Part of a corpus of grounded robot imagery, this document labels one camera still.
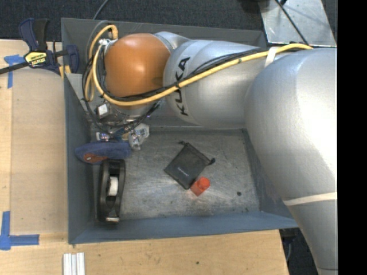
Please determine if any black drawstring pouch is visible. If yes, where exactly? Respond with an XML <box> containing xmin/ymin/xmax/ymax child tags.
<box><xmin>163</xmin><ymin>141</ymin><xmax>216</xmax><ymax>190</ymax></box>

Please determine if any small red block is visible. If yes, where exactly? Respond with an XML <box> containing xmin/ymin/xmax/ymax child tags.
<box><xmin>189</xmin><ymin>176</ymin><xmax>211</xmax><ymax>197</ymax></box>

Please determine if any dark blue fabric toy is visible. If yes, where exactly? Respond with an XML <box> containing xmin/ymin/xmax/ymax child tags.
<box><xmin>74</xmin><ymin>141</ymin><xmax>132</xmax><ymax>166</ymax></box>

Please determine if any pale wood board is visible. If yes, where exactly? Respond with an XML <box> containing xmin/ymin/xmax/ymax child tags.
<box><xmin>10</xmin><ymin>66</ymin><xmax>69</xmax><ymax>236</ymax></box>

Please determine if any black tape dispenser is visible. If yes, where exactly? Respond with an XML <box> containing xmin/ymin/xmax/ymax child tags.
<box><xmin>95</xmin><ymin>158</ymin><xmax>127</xmax><ymax>225</ymax></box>

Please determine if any grey metal bin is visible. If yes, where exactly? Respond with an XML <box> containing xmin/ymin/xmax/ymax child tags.
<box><xmin>60</xmin><ymin>17</ymin><xmax>299</xmax><ymax>245</ymax></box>

